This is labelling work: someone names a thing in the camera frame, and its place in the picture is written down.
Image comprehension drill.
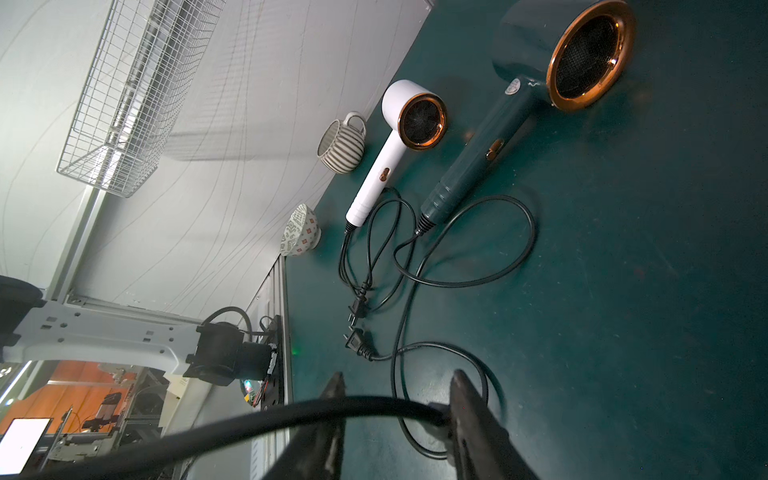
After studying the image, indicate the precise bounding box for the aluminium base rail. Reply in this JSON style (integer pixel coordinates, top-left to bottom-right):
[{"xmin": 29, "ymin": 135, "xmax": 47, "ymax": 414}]
[{"xmin": 249, "ymin": 256, "xmax": 293, "ymax": 479}]

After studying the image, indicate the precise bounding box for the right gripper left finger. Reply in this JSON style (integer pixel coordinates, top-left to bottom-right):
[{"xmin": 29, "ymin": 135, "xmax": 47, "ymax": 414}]
[{"xmin": 264, "ymin": 372, "xmax": 347, "ymax": 479}]

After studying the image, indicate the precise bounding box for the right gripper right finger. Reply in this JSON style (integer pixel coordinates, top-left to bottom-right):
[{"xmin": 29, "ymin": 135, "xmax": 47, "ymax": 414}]
[{"xmin": 449, "ymin": 370, "xmax": 538, "ymax": 479}]

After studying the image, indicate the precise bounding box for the dark green hair dryer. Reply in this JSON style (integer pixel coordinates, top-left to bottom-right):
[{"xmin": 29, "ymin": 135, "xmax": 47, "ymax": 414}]
[{"xmin": 415, "ymin": 1, "xmax": 637, "ymax": 235}]

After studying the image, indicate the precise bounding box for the white dryer black cord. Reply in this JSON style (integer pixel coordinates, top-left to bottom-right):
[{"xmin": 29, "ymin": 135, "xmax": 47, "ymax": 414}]
[{"xmin": 337, "ymin": 187, "xmax": 418, "ymax": 328}]

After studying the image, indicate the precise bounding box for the patterned ceramic bowl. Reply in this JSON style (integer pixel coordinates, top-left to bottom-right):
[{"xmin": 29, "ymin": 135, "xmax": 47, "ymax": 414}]
[{"xmin": 280, "ymin": 204, "xmax": 322, "ymax": 257}]

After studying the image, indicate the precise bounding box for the striped ceramic mug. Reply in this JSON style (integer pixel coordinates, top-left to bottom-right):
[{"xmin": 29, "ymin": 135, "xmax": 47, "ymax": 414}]
[{"xmin": 317, "ymin": 111, "xmax": 367, "ymax": 174}]

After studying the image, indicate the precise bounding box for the green table mat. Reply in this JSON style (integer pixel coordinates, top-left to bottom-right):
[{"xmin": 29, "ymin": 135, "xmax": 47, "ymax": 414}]
[{"xmin": 286, "ymin": 1, "xmax": 767, "ymax": 479}]

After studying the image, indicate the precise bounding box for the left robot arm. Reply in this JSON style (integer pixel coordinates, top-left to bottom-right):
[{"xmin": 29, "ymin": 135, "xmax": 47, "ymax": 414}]
[{"xmin": 1, "ymin": 276, "xmax": 279, "ymax": 386}]

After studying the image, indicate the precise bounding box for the white wire basket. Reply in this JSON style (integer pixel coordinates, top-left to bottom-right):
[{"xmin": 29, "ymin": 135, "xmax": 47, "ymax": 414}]
[{"xmin": 56, "ymin": 0, "xmax": 225, "ymax": 198}]

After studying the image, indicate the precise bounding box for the white hair dryer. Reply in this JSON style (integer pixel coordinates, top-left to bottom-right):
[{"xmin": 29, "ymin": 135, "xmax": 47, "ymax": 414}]
[{"xmin": 345, "ymin": 79, "xmax": 447, "ymax": 228}]

